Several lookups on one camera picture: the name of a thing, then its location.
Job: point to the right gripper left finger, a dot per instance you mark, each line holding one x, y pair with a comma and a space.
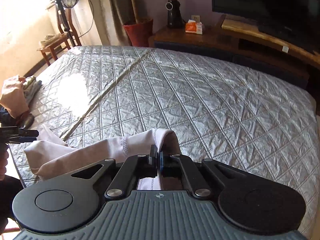
132, 170

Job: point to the wooden chair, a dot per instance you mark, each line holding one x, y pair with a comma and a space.
52, 41

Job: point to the wooden tv cabinet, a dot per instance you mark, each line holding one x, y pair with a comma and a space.
240, 42

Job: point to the black table device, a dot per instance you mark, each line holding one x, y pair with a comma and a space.
174, 15

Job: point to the pile of clothes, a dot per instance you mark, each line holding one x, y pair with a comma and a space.
16, 95

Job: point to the orange tissue pack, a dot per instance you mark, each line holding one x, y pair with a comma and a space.
194, 27

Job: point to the beige curtain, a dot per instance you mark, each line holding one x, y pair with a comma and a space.
115, 13

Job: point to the silver quilted bed cover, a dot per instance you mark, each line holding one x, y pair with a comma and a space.
220, 110

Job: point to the black flat television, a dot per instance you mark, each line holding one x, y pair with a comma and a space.
296, 20

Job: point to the red plant pot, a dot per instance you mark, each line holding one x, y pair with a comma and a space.
139, 33

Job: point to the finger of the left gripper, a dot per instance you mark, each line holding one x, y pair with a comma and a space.
22, 136

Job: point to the white garment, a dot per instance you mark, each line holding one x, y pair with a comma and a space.
49, 156

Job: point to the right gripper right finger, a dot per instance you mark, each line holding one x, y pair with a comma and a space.
182, 168

